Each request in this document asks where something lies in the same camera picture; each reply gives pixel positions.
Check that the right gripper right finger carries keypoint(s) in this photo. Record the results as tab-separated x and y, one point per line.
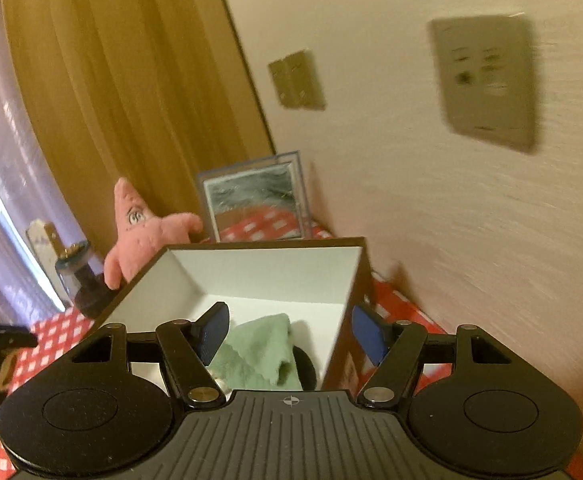
395	351

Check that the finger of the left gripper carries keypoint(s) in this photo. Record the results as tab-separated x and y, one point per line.
16	337

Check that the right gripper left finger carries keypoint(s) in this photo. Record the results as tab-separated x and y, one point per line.
187	349

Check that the green microfiber cloth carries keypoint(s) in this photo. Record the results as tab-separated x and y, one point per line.
257	355

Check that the black round soft pad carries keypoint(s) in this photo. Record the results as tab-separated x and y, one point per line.
305	369

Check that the red white checkered tablecloth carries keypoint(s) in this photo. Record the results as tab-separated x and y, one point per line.
478	411

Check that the brown open storage box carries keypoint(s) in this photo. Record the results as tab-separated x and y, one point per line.
317	283

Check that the white wooden chair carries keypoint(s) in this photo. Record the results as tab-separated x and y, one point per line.
47	246

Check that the black glass jar grinder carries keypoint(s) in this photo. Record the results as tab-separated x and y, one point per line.
86	290

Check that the pink starfish plush toy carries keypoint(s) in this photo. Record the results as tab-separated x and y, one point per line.
141	234

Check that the orange brown curtain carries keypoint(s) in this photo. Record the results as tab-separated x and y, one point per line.
155	91

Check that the framed picture against wall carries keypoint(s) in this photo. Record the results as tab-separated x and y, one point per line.
270	188

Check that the double wall power socket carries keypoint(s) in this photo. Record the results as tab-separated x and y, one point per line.
296	82

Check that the single wall outlet plate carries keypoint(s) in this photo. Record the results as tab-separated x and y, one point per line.
486	77

